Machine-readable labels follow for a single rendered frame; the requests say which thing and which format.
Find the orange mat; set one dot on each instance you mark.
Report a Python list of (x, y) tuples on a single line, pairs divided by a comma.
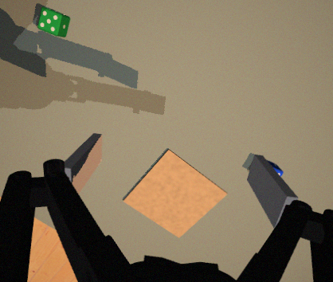
[(174, 195)]

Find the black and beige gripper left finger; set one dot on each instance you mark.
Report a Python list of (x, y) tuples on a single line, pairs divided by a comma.
[(92, 256)]

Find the blue die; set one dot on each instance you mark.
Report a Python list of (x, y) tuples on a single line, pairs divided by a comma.
[(279, 171)]

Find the green die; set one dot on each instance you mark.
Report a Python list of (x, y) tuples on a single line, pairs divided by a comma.
[(53, 22)]

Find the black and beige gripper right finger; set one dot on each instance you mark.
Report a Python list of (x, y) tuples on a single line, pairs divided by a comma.
[(290, 218)]

